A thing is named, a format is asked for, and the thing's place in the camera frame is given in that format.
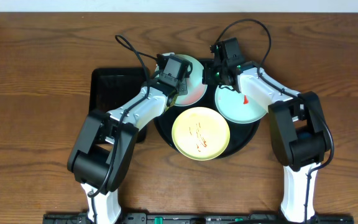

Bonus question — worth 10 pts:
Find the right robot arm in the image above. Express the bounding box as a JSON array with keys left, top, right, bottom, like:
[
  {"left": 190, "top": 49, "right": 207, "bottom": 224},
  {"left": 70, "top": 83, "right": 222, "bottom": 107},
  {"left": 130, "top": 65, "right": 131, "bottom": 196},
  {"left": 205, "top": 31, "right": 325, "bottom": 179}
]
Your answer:
[{"left": 203, "top": 37, "right": 334, "bottom": 223}]

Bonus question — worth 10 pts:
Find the light blue plate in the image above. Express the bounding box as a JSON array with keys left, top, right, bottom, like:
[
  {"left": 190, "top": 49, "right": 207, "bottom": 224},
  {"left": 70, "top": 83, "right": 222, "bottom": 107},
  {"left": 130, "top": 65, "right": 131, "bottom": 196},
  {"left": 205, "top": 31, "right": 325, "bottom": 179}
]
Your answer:
[
  {"left": 150, "top": 53, "right": 207, "bottom": 108},
  {"left": 214, "top": 86, "right": 267, "bottom": 124}
]

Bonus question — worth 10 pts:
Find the yellow plate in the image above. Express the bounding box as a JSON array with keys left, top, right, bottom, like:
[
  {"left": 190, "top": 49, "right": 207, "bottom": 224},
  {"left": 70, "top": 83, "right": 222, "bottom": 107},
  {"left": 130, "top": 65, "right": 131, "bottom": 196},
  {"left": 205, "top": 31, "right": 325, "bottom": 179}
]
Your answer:
[{"left": 172, "top": 107, "right": 230, "bottom": 161}]

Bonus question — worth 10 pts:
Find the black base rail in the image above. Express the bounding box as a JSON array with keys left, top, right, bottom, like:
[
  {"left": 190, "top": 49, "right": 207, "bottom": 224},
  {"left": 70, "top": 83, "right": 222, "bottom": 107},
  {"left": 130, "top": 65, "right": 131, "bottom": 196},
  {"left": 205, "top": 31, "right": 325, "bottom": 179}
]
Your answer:
[{"left": 42, "top": 213, "right": 354, "bottom": 224}]

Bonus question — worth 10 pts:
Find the black rectangular tray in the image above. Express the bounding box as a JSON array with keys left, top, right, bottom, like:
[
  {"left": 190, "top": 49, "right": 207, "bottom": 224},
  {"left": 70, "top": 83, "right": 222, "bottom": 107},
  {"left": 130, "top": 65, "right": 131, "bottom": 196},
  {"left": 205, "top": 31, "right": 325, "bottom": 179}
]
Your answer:
[{"left": 88, "top": 67, "right": 150, "bottom": 144}]

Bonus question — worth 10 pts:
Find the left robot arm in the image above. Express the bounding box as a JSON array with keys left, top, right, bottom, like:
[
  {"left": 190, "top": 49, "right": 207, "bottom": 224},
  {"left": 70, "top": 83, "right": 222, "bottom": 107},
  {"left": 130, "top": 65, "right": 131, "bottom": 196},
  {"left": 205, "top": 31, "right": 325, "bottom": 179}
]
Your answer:
[{"left": 67, "top": 54, "right": 193, "bottom": 223}]

